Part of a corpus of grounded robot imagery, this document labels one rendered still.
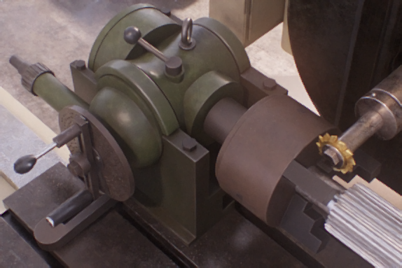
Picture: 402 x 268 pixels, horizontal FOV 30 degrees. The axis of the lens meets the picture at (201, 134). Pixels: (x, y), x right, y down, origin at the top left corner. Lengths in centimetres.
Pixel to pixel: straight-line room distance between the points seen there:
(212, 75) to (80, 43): 204
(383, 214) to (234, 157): 24
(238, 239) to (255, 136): 29
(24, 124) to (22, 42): 135
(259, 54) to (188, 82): 194
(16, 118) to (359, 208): 109
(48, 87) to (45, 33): 198
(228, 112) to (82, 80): 28
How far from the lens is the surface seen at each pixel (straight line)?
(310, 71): 140
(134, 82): 118
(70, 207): 129
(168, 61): 121
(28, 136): 190
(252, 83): 129
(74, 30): 332
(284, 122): 113
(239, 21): 149
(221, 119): 122
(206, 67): 126
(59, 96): 133
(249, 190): 114
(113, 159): 119
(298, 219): 120
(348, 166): 109
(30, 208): 143
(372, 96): 114
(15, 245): 139
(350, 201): 112
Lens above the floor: 213
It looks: 49 degrees down
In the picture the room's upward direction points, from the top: straight up
